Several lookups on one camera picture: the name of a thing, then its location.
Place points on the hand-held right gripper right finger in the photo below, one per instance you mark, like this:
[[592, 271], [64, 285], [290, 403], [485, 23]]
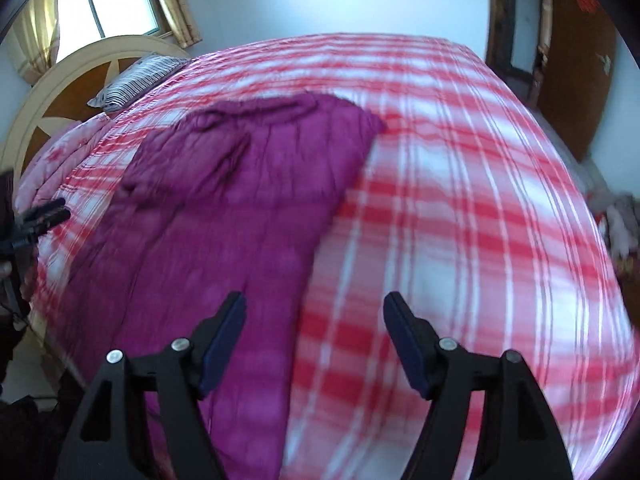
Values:
[[407, 345]]

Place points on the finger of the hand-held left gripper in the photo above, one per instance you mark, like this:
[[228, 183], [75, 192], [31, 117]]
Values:
[[50, 222], [45, 207]]

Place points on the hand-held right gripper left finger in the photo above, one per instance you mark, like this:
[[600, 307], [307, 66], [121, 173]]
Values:
[[225, 345]]

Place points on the magenta puffer jacket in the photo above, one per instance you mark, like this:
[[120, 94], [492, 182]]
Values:
[[225, 210]]

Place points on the pile of clothes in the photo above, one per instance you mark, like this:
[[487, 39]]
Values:
[[620, 230]]

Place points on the pink floral folded quilt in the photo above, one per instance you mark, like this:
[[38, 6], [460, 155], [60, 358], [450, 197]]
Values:
[[65, 150]]

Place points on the cream and brown headboard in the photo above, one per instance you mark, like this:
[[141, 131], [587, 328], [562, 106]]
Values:
[[65, 95]]

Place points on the bed with red plaid sheet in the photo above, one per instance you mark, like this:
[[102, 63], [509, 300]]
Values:
[[450, 210]]

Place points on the striped pillow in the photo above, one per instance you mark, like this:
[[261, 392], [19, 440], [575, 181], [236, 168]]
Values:
[[135, 80]]

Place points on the window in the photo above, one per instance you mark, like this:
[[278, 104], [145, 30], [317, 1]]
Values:
[[115, 0]]

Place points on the narrow yellow curtain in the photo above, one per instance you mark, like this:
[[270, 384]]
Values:
[[175, 5]]

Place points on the brown wooden door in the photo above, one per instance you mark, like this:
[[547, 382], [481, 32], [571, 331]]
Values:
[[575, 60]]

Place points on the brown door frame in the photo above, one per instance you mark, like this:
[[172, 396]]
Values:
[[500, 20]]

